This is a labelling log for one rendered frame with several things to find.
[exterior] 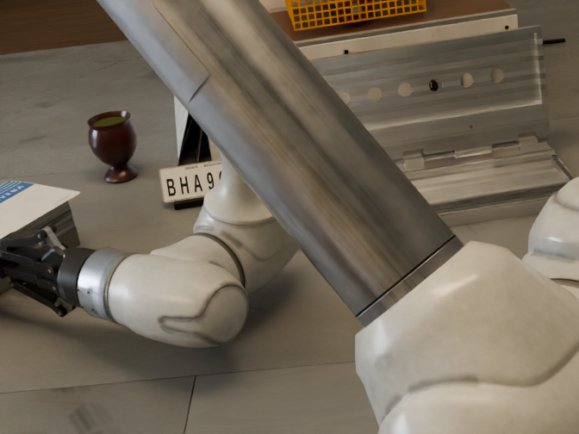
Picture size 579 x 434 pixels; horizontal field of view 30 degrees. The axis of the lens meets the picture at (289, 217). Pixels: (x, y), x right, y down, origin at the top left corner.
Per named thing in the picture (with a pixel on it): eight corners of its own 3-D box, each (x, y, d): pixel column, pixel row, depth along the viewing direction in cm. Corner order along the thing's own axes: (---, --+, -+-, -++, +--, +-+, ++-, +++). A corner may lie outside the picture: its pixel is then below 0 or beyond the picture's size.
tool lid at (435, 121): (260, 68, 166) (259, 66, 168) (278, 187, 171) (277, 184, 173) (541, 25, 167) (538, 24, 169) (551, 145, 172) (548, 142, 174)
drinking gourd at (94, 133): (93, 174, 193) (80, 117, 188) (139, 163, 195) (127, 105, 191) (102, 191, 186) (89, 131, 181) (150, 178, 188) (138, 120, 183)
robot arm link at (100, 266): (115, 339, 131) (79, 330, 134) (163, 303, 138) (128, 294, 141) (99, 274, 127) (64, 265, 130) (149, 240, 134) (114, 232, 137)
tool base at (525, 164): (289, 251, 156) (286, 229, 155) (279, 194, 175) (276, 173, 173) (588, 205, 157) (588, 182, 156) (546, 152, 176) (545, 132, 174)
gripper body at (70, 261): (71, 265, 131) (18, 252, 136) (85, 325, 135) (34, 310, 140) (112, 238, 136) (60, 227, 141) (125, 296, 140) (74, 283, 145)
